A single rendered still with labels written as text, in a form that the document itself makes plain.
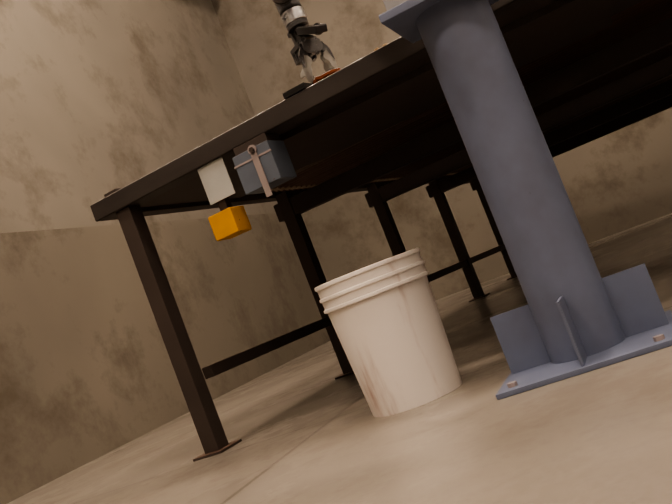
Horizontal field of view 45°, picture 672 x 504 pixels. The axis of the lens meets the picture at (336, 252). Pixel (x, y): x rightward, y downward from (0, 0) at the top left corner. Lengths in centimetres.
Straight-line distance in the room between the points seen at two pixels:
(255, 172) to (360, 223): 536
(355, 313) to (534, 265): 48
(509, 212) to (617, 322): 34
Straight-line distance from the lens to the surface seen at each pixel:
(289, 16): 265
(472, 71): 184
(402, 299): 202
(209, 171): 253
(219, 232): 250
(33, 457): 432
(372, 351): 204
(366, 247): 773
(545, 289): 181
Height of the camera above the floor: 31
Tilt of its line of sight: 3 degrees up
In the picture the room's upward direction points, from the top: 21 degrees counter-clockwise
